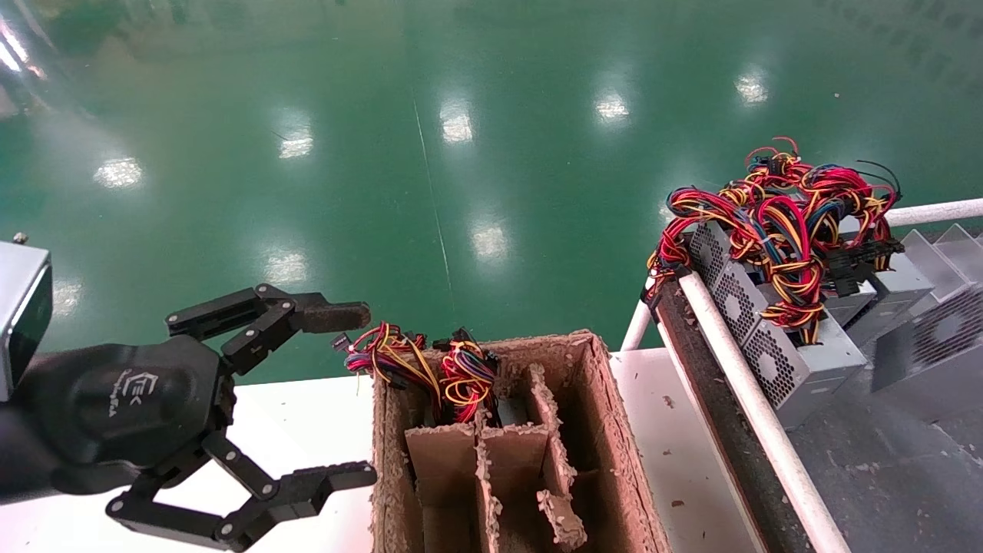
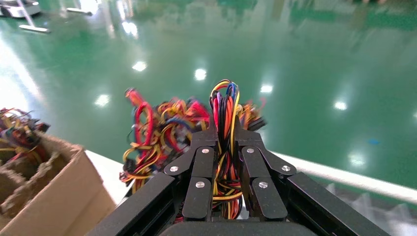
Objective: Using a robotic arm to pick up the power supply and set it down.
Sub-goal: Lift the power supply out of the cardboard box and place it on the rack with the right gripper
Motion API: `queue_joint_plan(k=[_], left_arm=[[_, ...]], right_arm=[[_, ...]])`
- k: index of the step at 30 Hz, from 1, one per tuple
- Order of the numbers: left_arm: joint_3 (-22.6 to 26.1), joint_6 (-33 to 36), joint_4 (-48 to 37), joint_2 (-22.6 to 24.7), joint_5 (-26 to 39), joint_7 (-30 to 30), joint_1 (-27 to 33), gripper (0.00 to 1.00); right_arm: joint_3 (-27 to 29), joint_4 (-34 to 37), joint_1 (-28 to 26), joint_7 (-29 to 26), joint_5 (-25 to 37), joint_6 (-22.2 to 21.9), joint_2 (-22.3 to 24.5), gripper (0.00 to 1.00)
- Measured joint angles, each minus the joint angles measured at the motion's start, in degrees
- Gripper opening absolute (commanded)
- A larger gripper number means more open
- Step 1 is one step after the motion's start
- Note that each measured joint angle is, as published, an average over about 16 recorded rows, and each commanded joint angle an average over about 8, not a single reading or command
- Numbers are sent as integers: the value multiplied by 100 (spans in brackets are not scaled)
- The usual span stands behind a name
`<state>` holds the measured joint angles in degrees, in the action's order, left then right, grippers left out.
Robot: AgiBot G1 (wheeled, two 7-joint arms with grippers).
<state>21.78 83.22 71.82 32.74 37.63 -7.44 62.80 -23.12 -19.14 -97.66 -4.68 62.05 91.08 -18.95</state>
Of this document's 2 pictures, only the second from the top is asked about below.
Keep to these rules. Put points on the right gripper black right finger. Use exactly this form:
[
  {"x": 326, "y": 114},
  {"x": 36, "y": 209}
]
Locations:
[{"x": 257, "y": 169}]

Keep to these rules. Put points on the white stand foot bar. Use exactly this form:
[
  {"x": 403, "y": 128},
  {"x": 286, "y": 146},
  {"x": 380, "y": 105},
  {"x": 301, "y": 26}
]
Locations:
[
  {"x": 79, "y": 11},
  {"x": 34, "y": 28}
]

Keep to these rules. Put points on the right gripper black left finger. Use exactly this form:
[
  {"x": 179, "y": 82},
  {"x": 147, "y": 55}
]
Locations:
[{"x": 202, "y": 163}]

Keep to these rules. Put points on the translucent grey plastic tray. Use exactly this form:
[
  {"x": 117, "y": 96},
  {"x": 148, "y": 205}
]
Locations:
[{"x": 374, "y": 208}]

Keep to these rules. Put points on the white rail pipe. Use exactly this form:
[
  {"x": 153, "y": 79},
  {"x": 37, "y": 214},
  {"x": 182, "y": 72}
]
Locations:
[{"x": 351, "y": 177}]

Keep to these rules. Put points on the brown cardboard divider box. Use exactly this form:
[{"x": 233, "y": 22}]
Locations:
[{"x": 58, "y": 189}]

